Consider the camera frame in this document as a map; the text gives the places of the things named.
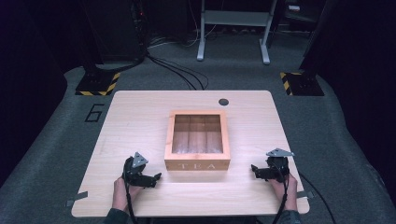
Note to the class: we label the person's right hand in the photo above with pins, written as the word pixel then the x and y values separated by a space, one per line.
pixel 288 191

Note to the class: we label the white metal desk frame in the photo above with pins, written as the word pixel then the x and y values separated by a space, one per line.
pixel 235 18

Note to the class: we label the dark equipment cabinet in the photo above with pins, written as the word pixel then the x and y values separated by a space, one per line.
pixel 115 28

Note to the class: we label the wooden tea box glass lid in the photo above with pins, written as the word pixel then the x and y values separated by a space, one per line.
pixel 197 163

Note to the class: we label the round grey table grommet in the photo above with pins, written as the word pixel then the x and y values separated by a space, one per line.
pixel 223 101

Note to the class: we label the black stand base hazard stripes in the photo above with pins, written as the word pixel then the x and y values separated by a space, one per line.
pixel 96 84
pixel 303 84

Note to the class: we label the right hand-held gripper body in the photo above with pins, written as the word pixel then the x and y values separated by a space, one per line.
pixel 276 169

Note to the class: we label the person's left hand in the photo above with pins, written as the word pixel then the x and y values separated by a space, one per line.
pixel 121 194

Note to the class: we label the black stand column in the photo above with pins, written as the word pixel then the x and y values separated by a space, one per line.
pixel 317 34

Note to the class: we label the grey tape strip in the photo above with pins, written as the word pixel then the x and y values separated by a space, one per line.
pixel 305 194
pixel 76 198

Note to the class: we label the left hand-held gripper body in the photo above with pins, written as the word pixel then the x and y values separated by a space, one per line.
pixel 138 179

